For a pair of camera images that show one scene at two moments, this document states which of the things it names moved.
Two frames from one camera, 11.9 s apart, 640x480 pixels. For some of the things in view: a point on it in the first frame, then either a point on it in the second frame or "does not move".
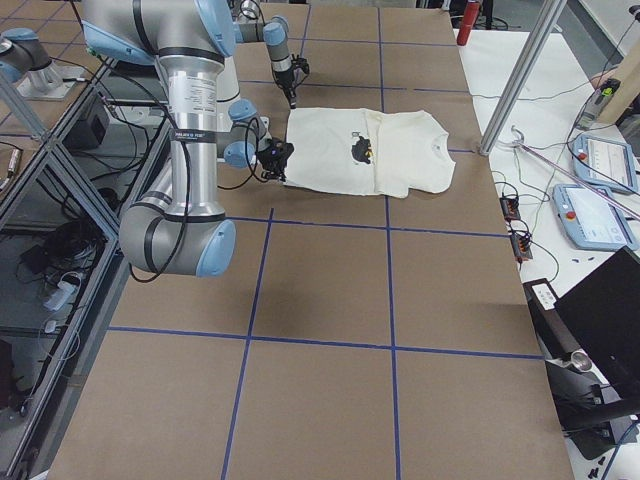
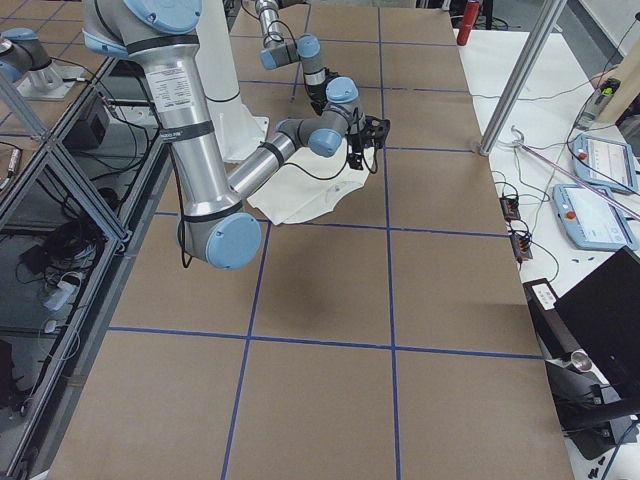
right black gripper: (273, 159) to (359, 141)
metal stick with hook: (571, 175) does not move
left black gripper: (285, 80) to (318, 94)
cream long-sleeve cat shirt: (367, 152) to (309, 186)
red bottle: (472, 9) does not move
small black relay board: (510, 207) does not move
